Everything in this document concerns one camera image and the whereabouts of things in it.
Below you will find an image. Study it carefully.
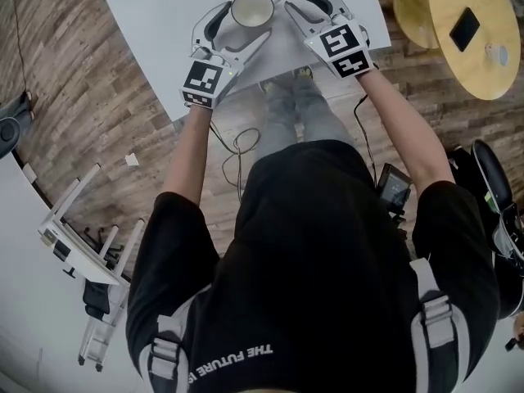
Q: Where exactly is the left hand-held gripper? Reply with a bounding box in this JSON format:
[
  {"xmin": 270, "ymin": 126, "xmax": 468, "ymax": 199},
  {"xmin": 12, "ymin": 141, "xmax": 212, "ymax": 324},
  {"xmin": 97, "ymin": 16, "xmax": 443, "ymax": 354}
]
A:
[{"xmin": 179, "ymin": 0, "xmax": 273, "ymax": 110}]

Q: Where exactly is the grey harness strap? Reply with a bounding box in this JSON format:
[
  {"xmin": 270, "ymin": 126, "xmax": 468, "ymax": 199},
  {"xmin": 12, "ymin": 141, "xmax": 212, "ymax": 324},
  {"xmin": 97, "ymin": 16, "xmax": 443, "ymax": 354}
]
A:
[
  {"xmin": 408, "ymin": 258, "xmax": 472, "ymax": 393},
  {"xmin": 138, "ymin": 283, "xmax": 215, "ymax": 393}
]

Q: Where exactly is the person's leg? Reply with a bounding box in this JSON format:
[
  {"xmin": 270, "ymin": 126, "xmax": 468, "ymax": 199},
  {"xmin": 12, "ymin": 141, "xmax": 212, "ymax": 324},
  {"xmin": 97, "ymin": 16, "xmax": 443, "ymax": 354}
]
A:
[
  {"xmin": 254, "ymin": 84, "xmax": 299, "ymax": 164},
  {"xmin": 292, "ymin": 75, "xmax": 354, "ymax": 146}
]

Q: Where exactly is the white metal rack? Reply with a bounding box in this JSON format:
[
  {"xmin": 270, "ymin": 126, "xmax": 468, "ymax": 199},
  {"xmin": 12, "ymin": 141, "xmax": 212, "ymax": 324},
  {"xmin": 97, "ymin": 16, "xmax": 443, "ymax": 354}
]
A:
[{"xmin": 36, "ymin": 163, "xmax": 147, "ymax": 373}]

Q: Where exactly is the person's right leg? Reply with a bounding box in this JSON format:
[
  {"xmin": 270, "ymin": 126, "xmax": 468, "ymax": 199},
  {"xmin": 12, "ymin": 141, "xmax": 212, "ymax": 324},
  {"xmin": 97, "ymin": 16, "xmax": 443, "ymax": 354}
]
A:
[{"xmin": 292, "ymin": 75, "xmax": 354, "ymax": 146}]

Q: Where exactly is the black device with screen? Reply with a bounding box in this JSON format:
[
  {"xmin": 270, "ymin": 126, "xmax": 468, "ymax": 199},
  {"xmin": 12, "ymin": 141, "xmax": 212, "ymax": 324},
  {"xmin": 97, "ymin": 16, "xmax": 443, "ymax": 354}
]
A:
[{"xmin": 375, "ymin": 162, "xmax": 413, "ymax": 213}]

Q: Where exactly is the person's black t-shirt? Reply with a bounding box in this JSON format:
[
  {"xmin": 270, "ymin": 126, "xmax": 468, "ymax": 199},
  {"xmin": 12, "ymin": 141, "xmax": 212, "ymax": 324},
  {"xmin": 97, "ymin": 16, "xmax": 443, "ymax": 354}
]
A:
[{"xmin": 125, "ymin": 139, "xmax": 503, "ymax": 393}]

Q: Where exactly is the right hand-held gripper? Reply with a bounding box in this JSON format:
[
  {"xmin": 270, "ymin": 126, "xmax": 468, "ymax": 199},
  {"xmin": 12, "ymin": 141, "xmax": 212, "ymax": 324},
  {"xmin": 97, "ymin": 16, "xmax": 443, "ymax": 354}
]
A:
[{"xmin": 284, "ymin": 0, "xmax": 379, "ymax": 80}]

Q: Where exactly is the round wooden side table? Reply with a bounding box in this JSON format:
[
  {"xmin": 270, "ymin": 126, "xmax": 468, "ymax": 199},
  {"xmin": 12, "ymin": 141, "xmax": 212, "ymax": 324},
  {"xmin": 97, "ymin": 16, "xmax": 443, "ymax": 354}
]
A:
[{"xmin": 424, "ymin": 0, "xmax": 522, "ymax": 102}]

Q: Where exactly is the black looped cable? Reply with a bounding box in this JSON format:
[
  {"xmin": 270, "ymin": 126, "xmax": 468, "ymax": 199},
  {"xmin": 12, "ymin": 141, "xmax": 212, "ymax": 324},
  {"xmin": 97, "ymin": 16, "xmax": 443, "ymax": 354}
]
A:
[{"xmin": 207, "ymin": 120, "xmax": 263, "ymax": 205}]

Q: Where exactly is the black office chair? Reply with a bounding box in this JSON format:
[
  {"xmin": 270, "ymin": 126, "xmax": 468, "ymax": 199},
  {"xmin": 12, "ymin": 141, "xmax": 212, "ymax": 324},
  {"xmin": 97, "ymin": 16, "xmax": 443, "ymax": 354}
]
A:
[{"xmin": 0, "ymin": 91, "xmax": 36, "ymax": 160}]

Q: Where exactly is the small paper cup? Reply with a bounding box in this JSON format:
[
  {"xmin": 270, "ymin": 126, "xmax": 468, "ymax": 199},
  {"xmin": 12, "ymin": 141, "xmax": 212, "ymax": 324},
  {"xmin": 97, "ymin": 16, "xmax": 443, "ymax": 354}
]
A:
[{"xmin": 484, "ymin": 43, "xmax": 510, "ymax": 66}]

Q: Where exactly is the black cloth bag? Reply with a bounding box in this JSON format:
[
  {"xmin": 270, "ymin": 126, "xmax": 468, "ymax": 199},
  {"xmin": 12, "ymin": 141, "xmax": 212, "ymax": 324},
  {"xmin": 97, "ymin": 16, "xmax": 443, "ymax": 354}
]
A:
[{"xmin": 82, "ymin": 280, "xmax": 115, "ymax": 319}]

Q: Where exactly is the person's right shoe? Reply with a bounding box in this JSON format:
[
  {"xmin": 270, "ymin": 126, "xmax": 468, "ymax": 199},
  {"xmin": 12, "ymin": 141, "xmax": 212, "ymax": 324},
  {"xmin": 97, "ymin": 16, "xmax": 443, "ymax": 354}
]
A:
[{"xmin": 291, "ymin": 65, "xmax": 314, "ymax": 84}]

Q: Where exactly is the person's left forearm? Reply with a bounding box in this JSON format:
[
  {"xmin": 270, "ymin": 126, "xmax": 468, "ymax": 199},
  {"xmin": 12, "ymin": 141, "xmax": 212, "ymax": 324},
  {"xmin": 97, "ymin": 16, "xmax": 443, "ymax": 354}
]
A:
[{"xmin": 160, "ymin": 103, "xmax": 215, "ymax": 206}]

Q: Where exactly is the white cup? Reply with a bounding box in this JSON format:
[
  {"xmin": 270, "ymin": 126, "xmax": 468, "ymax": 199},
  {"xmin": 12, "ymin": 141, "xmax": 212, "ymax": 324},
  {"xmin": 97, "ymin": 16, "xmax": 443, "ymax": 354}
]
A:
[{"xmin": 230, "ymin": 0, "xmax": 287, "ymax": 29}]

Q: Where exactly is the person's left leg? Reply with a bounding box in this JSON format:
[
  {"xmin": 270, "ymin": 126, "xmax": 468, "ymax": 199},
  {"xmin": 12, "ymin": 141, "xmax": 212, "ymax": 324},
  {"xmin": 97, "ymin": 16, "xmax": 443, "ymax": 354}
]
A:
[{"xmin": 254, "ymin": 84, "xmax": 299, "ymax": 164}]

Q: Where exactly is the black phone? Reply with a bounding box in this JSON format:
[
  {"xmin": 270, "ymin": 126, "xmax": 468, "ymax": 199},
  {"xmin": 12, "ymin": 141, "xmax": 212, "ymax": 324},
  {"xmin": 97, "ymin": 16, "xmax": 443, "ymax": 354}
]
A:
[{"xmin": 448, "ymin": 7, "xmax": 481, "ymax": 53}]

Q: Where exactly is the round wooden stool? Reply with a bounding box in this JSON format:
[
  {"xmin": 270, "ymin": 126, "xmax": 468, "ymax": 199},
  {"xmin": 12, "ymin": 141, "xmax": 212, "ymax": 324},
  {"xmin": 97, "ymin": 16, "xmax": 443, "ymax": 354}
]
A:
[{"xmin": 391, "ymin": 0, "xmax": 440, "ymax": 51}]

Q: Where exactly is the person's shoe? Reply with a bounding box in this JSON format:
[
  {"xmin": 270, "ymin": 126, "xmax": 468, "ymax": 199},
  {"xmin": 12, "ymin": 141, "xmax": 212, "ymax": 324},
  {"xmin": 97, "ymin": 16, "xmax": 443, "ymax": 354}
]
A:
[
  {"xmin": 291, "ymin": 65, "xmax": 314, "ymax": 84},
  {"xmin": 259, "ymin": 77, "xmax": 281, "ymax": 97}
]

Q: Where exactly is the white table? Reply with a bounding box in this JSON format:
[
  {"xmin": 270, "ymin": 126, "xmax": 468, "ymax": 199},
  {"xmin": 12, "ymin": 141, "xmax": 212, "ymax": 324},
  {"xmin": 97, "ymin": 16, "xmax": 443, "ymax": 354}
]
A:
[{"xmin": 93, "ymin": 0, "xmax": 393, "ymax": 123}]

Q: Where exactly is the thin black cable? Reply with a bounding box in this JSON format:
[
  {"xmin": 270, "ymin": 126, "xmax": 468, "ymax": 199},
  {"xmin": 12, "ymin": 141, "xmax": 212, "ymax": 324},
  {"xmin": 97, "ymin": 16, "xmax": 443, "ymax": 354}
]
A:
[{"xmin": 353, "ymin": 94, "xmax": 378, "ymax": 188}]

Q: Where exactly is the large white desk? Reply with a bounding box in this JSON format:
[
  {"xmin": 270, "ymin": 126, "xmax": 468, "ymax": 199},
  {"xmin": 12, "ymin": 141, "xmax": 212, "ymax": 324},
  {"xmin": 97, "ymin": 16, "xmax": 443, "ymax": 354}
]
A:
[{"xmin": 0, "ymin": 149, "xmax": 133, "ymax": 393}]

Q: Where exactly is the long thin floor cable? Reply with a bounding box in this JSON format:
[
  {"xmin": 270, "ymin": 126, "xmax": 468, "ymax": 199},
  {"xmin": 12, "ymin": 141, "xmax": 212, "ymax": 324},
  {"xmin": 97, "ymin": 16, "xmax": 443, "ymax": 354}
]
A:
[{"xmin": 11, "ymin": 0, "xmax": 33, "ymax": 98}]

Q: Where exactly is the person's right forearm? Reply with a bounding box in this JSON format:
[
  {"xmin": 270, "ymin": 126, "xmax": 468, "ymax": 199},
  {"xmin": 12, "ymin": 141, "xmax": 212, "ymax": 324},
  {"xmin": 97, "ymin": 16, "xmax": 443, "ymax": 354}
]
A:
[{"xmin": 353, "ymin": 70, "xmax": 459, "ymax": 194}]

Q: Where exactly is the person's left shoe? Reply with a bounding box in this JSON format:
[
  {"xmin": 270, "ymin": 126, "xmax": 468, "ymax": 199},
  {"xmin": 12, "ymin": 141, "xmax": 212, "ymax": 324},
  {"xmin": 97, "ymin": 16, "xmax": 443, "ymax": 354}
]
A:
[{"xmin": 259, "ymin": 77, "xmax": 281, "ymax": 97}]

